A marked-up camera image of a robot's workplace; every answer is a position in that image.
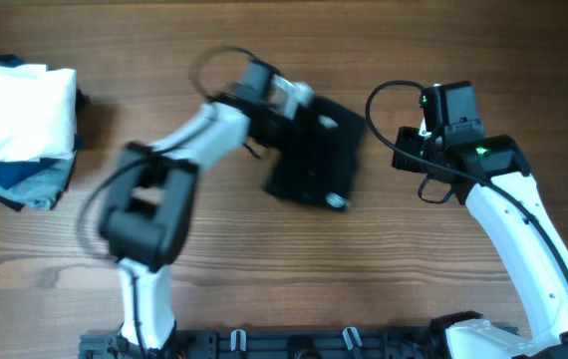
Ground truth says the black t-shirt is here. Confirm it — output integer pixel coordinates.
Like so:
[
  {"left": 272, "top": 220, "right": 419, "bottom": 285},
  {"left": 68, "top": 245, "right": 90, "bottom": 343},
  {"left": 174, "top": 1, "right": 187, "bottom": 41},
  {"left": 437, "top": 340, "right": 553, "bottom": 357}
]
[{"left": 264, "top": 96, "right": 366, "bottom": 212}]

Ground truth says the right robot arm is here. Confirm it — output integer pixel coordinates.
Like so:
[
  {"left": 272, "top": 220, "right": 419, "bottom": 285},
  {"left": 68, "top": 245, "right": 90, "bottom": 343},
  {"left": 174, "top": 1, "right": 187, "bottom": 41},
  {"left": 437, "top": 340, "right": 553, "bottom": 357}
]
[{"left": 393, "top": 127, "right": 568, "bottom": 358}]

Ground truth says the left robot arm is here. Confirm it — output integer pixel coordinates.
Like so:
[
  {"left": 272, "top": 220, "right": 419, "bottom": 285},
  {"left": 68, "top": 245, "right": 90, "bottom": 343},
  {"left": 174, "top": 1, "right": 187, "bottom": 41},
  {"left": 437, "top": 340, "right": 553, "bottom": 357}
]
[{"left": 98, "top": 95, "right": 311, "bottom": 358}]

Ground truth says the light blue denim garment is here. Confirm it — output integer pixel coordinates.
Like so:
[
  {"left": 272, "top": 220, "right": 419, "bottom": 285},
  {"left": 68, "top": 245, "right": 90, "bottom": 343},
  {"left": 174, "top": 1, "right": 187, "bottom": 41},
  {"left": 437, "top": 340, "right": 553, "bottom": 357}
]
[{"left": 0, "top": 157, "right": 76, "bottom": 211}]

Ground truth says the white folded cloth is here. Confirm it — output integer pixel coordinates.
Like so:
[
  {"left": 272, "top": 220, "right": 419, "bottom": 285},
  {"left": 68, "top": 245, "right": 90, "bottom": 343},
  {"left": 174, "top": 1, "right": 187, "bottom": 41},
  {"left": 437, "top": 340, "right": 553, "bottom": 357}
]
[{"left": 0, "top": 63, "right": 78, "bottom": 165}]

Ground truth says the dark blue folded garment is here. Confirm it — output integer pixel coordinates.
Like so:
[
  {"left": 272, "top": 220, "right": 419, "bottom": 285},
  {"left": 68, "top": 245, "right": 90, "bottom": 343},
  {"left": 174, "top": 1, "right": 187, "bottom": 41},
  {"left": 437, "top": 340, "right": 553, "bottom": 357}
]
[{"left": 0, "top": 53, "right": 86, "bottom": 190}]

